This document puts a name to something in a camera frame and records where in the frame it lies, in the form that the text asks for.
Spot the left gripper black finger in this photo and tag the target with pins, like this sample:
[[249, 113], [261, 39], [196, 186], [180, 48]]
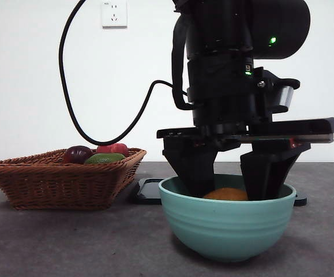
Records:
[[266, 173], [192, 164]]

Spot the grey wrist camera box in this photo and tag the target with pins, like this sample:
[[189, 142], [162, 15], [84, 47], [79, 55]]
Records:
[[286, 96]]

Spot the white wall socket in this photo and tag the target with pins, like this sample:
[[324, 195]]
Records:
[[114, 14]]

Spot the brown wicker basket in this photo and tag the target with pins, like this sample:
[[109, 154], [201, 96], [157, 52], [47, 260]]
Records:
[[57, 184]]

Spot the green fruit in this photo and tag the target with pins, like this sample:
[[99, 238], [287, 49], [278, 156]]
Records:
[[104, 158]]

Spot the orange fruit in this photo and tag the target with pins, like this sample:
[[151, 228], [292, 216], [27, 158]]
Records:
[[227, 194]]

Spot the dark purple fruit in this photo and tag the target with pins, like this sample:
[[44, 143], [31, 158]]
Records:
[[75, 154]]

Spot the teal ribbed bowl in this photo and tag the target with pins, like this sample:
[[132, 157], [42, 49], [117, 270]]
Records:
[[227, 228]]

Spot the dark rectangular tray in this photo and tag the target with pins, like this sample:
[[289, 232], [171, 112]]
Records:
[[148, 191]]

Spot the red fruit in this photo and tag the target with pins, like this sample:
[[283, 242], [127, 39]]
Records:
[[117, 149]]

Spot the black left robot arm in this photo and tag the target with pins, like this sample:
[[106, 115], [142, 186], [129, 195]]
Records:
[[270, 23]]

